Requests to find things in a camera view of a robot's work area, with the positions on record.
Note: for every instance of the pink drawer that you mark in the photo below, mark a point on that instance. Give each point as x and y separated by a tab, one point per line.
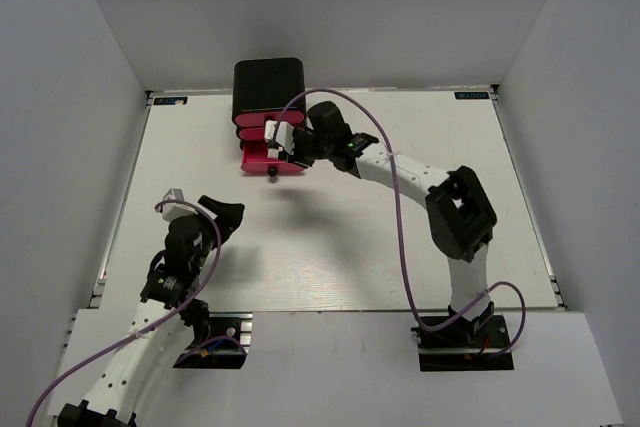
255	161
250	134
257	119

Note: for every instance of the black drawer cabinet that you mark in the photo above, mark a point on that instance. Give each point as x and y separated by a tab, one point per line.
266	84

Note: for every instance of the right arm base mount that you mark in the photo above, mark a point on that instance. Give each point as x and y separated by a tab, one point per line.
450	349

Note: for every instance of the blue corner label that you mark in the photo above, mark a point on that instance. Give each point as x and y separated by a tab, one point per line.
170	101
471	95

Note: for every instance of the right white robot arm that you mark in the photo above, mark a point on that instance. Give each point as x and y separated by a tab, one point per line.
460	216

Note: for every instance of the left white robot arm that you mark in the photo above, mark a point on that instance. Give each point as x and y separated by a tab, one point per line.
170	323

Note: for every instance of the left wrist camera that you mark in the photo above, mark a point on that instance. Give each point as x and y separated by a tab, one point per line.
171	206

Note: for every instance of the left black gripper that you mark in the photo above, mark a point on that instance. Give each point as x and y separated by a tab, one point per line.
229	215

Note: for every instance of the right blue corner label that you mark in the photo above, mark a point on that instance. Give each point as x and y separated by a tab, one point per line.
471	95

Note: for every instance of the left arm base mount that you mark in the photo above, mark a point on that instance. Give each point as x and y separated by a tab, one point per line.
224	344

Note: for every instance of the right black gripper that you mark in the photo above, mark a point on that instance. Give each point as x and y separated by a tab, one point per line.
297	157

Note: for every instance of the left blue corner label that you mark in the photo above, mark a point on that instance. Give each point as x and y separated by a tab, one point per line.
170	101

